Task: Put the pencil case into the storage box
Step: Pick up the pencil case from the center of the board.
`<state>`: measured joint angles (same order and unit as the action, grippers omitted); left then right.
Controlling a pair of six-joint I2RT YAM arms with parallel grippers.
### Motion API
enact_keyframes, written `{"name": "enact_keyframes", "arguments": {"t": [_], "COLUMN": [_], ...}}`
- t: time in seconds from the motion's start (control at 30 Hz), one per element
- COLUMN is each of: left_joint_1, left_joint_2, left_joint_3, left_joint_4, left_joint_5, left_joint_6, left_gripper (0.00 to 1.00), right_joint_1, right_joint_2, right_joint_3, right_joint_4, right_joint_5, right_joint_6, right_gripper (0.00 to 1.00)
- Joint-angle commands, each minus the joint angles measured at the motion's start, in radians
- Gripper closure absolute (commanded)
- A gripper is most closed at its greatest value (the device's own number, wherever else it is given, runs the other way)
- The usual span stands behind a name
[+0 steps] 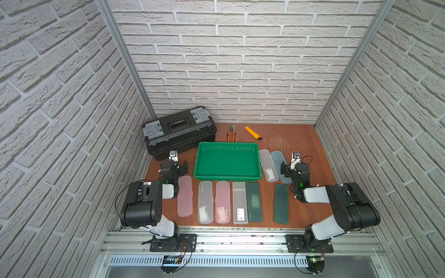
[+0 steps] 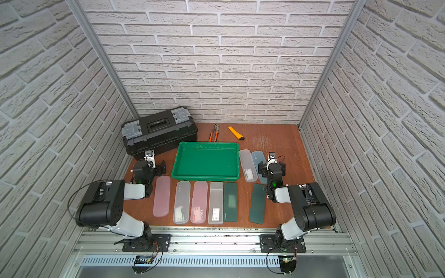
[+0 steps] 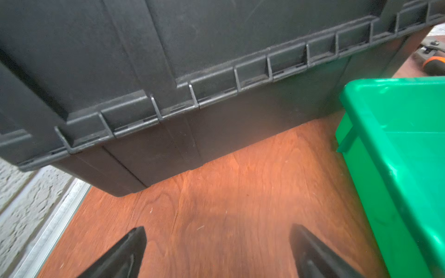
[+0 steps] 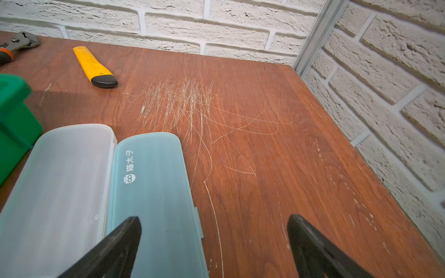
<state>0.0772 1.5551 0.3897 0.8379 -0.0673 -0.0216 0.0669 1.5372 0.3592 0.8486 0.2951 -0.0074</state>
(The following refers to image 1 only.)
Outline clear frosted pencil case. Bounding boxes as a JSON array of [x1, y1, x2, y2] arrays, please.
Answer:
[[259, 149, 279, 183]]

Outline blue-grey frosted pencil case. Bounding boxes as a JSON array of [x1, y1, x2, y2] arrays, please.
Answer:
[[271, 151, 292, 185]]

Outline green plastic storage tray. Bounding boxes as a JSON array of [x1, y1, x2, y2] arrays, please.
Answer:
[[194, 142, 262, 181]]

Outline dark green labelled pencil case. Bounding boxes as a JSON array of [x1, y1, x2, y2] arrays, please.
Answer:
[[246, 183, 263, 222]]

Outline grey frosted rectangular pencil case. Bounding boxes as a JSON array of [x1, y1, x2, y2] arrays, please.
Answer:
[[232, 181, 249, 224]]

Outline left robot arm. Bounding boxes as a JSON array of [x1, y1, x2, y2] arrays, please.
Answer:
[[118, 159, 188, 240]]

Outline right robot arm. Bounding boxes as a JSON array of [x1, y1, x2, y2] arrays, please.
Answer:
[[280, 162, 381, 252]]

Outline pink frosted pencil case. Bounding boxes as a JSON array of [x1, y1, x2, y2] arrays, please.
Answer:
[[177, 176, 193, 217]]

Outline clear pencil case with label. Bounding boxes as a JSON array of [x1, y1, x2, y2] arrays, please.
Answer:
[[198, 181, 214, 225]]

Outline pink pencil case with label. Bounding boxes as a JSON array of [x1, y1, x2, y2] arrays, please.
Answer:
[[215, 181, 231, 224]]

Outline black plastic toolbox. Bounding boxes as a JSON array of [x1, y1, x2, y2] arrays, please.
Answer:
[[143, 106, 217, 161]]

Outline yellow utility knife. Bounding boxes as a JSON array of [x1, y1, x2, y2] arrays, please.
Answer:
[[245, 126, 263, 140]]

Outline right controller board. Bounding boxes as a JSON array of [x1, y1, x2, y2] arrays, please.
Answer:
[[306, 256, 325, 275]]

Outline controller board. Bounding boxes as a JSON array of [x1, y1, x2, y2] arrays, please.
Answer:
[[161, 255, 183, 274], [306, 256, 325, 275]]

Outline left controller board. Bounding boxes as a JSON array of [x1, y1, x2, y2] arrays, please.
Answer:
[[161, 255, 183, 274]]

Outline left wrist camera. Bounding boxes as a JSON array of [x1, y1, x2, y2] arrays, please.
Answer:
[[169, 150, 178, 162]]

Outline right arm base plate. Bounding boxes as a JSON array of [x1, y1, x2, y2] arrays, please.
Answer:
[[285, 235, 334, 254]]

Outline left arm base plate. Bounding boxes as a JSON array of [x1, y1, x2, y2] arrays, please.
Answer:
[[149, 234, 198, 253]]

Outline orange handled pliers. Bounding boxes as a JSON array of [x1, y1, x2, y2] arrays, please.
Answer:
[[227, 124, 236, 142]]

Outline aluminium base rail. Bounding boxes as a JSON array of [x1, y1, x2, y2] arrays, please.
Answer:
[[99, 226, 385, 256]]

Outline left corner aluminium post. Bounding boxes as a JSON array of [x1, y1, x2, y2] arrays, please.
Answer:
[[96, 0, 157, 120]]

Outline corner aluminium post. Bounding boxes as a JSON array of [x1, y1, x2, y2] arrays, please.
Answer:
[[96, 0, 157, 120], [314, 0, 396, 129]]

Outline right corner aluminium post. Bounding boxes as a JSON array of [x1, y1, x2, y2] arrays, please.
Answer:
[[314, 0, 396, 129]]

